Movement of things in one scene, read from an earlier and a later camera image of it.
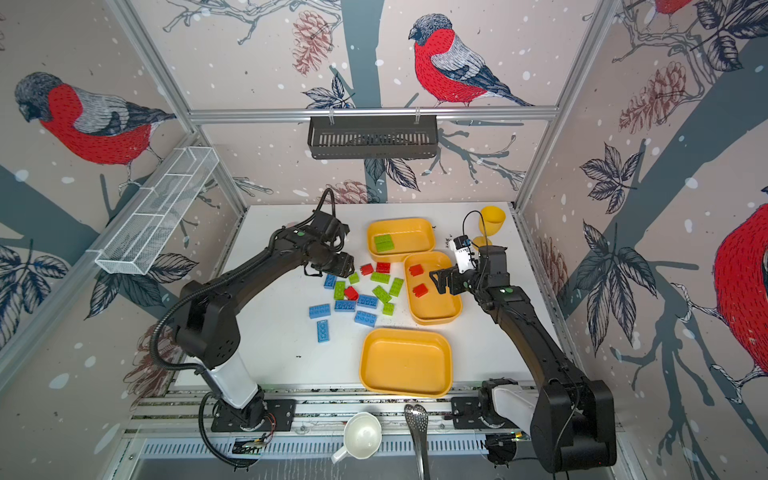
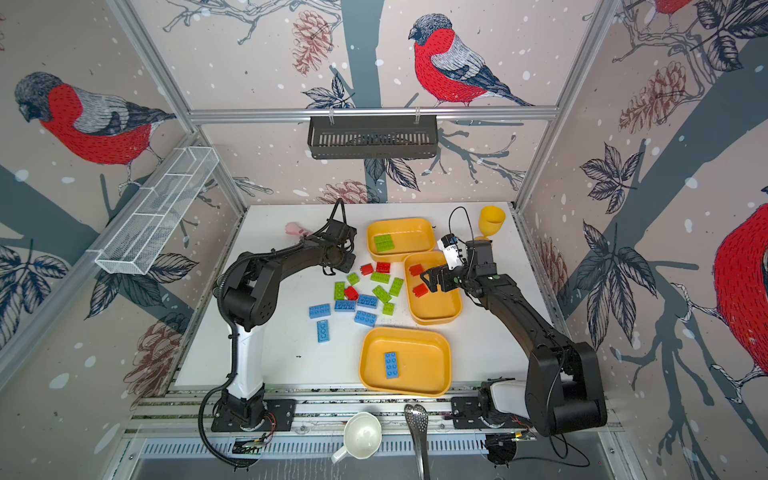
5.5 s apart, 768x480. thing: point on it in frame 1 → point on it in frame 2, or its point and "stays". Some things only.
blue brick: (330, 281) → (391, 365)
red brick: (420, 290) stays
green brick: (383, 241) stays
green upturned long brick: (339, 290) stays
